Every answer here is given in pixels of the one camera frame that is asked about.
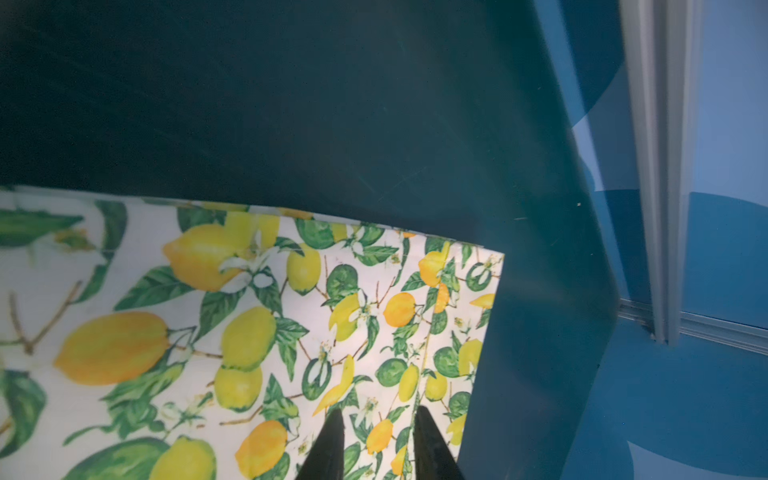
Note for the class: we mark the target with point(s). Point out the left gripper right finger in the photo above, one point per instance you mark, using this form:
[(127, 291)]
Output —
[(433, 459)]

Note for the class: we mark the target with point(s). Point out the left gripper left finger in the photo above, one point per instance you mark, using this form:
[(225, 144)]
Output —
[(325, 460)]

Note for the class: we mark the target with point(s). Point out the lemon print skirt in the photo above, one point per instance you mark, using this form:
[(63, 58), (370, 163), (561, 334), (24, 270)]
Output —
[(146, 338)]

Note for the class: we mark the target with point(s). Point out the rear aluminium frame bar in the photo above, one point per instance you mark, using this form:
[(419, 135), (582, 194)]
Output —
[(740, 336)]

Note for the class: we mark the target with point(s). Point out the right aluminium frame post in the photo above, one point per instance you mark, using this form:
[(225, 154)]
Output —
[(662, 47)]

